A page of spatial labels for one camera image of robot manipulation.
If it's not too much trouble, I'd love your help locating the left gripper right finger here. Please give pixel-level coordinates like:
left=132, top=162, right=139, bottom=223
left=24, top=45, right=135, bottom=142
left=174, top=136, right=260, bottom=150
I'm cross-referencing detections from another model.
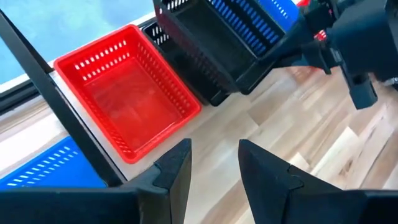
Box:
left=238, top=139, right=398, bottom=224

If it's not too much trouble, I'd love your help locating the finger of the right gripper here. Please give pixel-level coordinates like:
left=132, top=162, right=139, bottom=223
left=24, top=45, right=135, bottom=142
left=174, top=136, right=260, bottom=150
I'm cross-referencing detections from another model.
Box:
left=297, top=0, right=337, bottom=35
left=266, top=29, right=332, bottom=76

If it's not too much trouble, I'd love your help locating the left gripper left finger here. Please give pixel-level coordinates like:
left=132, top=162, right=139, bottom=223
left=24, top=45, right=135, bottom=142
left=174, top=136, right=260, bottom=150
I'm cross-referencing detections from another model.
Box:
left=0, top=138, right=193, bottom=224

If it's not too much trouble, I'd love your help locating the black plastic basket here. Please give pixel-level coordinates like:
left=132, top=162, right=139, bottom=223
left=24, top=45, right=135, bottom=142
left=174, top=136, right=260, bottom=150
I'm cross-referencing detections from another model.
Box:
left=141, top=21, right=246, bottom=107
left=152, top=0, right=289, bottom=95

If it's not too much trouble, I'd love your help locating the red plastic basket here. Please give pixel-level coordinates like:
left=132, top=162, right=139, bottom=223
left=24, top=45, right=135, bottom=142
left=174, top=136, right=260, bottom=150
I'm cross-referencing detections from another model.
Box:
left=53, top=24, right=203, bottom=165
left=312, top=28, right=328, bottom=42

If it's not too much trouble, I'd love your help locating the blue plastic basket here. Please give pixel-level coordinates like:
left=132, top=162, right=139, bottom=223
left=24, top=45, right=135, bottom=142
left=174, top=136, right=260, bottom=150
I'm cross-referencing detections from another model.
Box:
left=208, top=0, right=300, bottom=58
left=0, top=136, right=108, bottom=190

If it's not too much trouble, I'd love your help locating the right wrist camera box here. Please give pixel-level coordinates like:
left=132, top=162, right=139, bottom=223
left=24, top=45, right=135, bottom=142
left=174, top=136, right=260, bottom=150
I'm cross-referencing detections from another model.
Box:
left=340, top=60, right=379, bottom=110

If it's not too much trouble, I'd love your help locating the black aluminium rig frame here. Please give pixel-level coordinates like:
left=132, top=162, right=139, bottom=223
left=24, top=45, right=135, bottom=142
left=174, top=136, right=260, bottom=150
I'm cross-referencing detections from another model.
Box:
left=0, top=73, right=53, bottom=114

